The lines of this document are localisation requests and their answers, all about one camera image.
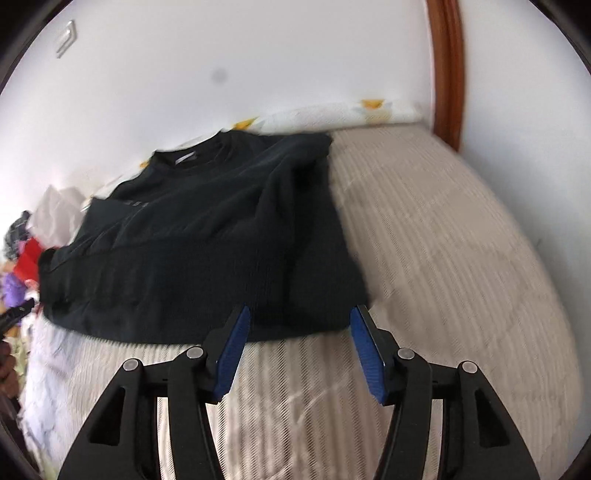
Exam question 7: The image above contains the black sweatshirt with white print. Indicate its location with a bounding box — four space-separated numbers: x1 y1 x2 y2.
38 130 370 344

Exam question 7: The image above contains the person's left hand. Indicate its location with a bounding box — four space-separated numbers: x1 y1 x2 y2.
0 341 20 399

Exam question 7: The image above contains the purple cloth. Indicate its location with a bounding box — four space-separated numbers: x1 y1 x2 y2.
1 272 27 309

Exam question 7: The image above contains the red bag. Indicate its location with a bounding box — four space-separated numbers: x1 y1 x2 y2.
13 237 44 288

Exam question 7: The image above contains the dark checkered cloth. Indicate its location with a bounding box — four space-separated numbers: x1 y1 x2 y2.
3 210 31 262

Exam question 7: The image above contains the white cloth on pile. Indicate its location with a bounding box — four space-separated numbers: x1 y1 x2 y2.
27 185 88 249

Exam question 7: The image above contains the striped beige quilted bedspread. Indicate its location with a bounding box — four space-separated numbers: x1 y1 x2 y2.
20 120 585 480

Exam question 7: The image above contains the white rolled mat with pattern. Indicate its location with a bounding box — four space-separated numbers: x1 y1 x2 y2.
82 98 424 209

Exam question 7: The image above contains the white wall switch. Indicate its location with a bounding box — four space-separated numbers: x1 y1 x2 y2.
54 20 77 58

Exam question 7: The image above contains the brown wooden door frame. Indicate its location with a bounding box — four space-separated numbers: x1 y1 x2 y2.
426 0 466 152

